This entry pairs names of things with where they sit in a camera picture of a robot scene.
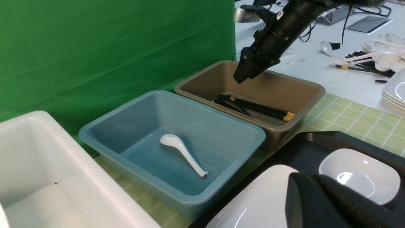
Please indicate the black serving tray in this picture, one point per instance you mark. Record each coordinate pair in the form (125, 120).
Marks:
(304, 152)

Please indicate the brown plastic bin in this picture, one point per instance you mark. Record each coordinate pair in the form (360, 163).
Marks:
(270, 89)

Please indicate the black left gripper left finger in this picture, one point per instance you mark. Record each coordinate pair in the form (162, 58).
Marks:
(307, 204)

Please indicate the white ceramic spoon in bin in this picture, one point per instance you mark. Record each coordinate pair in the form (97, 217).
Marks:
(176, 142)

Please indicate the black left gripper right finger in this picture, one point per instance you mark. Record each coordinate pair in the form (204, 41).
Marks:
(358, 210)

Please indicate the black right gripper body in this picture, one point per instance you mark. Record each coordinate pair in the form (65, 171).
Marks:
(253, 61)

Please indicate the small white dish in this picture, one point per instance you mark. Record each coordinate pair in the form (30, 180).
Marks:
(367, 176)

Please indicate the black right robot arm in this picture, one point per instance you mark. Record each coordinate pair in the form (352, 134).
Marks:
(284, 28)

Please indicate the large white square plate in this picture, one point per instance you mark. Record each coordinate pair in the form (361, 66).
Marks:
(259, 205)

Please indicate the pile of white spoons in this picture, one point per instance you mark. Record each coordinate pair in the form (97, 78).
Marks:
(381, 56)

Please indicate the blue plastic bin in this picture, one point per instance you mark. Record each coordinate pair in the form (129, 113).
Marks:
(127, 138)

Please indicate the large white plastic bin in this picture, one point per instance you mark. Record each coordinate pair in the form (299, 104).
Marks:
(49, 181)

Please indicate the stack of white plates aside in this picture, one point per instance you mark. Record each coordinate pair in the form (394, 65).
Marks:
(393, 94)

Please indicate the green checkered tablecloth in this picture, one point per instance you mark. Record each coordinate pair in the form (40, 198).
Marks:
(331, 113)

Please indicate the black chopsticks bundle in bin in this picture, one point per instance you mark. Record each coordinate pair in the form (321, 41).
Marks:
(246, 107)

